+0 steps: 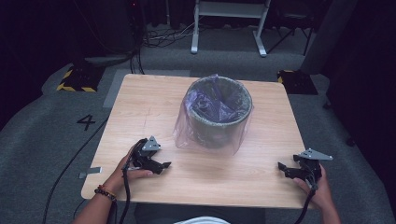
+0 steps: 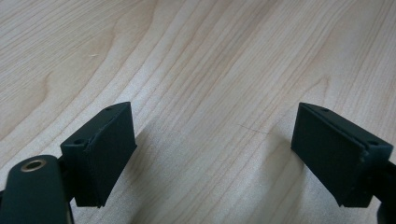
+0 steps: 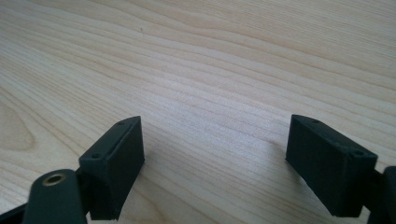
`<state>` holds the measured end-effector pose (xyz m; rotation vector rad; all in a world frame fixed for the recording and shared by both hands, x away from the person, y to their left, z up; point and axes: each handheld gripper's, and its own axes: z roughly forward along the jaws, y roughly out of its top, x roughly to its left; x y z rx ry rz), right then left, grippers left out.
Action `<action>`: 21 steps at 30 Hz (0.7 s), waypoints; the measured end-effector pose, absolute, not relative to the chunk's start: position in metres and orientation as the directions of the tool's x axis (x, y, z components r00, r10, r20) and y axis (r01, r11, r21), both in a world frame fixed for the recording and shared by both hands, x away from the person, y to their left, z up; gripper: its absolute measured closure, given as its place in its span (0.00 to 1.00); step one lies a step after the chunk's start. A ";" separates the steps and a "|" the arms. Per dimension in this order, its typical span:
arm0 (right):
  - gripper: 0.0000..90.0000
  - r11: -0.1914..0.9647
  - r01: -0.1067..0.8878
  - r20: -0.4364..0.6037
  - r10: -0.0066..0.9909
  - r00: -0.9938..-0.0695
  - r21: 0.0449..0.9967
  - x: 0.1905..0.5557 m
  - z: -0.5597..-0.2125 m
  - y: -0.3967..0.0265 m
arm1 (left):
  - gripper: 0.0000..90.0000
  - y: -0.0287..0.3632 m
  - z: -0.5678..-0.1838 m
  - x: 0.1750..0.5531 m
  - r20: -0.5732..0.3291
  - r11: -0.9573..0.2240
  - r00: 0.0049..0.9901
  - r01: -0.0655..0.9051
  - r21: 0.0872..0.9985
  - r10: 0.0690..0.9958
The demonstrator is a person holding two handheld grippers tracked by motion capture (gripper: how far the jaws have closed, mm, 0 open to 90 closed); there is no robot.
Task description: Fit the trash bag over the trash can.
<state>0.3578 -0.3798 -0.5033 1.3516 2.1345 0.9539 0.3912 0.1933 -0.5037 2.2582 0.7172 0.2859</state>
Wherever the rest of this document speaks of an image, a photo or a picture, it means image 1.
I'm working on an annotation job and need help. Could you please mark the grey pillar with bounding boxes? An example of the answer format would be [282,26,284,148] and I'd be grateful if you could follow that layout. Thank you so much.
[300,0,359,76]

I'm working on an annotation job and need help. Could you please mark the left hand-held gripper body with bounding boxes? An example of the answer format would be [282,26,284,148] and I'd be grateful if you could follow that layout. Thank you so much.
[130,135,163,172]

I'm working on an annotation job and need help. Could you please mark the black yellow striped floor base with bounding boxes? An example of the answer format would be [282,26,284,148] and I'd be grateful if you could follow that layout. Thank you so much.
[56,63,106,93]
[276,69,319,96]

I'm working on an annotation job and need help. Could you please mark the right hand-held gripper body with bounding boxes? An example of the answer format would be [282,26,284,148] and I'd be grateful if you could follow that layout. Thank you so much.
[292,147,333,189]

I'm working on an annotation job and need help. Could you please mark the person's dark trousers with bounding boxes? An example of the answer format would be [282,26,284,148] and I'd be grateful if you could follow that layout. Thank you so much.
[111,202,267,224]

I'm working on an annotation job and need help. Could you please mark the hand-held gripper black cable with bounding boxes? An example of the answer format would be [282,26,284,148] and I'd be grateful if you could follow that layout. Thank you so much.
[119,166,133,224]
[293,186,318,224]

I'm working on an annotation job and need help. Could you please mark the purple plastic bag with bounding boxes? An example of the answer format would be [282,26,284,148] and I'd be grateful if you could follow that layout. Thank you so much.
[172,73,255,157]

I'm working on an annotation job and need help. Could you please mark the white metal desk frame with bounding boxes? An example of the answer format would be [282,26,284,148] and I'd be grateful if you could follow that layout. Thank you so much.
[191,0,272,58]

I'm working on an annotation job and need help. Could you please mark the bundle of floor cables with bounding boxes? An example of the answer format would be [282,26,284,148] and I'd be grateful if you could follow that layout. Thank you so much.
[141,21,200,49]

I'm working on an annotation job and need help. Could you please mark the left hand-held gripper black cable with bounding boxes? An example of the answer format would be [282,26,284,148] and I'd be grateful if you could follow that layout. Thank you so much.
[119,166,133,224]

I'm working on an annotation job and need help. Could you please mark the black chair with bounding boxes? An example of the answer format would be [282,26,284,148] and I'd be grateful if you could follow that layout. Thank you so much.
[266,6,316,56]

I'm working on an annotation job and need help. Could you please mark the grey tape strip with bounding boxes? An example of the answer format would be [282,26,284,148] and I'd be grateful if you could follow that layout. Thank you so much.
[78,166,104,180]

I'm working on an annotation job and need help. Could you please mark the green plastic bucket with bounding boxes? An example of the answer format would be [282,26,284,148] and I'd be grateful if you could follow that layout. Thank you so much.
[185,76,253,149]

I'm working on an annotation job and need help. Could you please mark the person's right hand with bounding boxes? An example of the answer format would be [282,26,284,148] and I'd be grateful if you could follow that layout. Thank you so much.
[292,164,334,212]

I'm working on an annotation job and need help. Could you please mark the beaded bracelet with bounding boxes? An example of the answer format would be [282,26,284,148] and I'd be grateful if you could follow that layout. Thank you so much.
[93,184,118,203]

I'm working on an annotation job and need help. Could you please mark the right hand-held gripper black cable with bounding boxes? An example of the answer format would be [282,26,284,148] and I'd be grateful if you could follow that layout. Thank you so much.
[293,186,318,224]

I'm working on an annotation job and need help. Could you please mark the person's left hand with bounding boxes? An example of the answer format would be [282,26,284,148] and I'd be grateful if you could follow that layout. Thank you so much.
[103,144,155,196]

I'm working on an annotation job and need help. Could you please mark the black floor cable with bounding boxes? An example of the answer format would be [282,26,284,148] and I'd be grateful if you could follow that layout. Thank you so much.
[41,116,110,224]

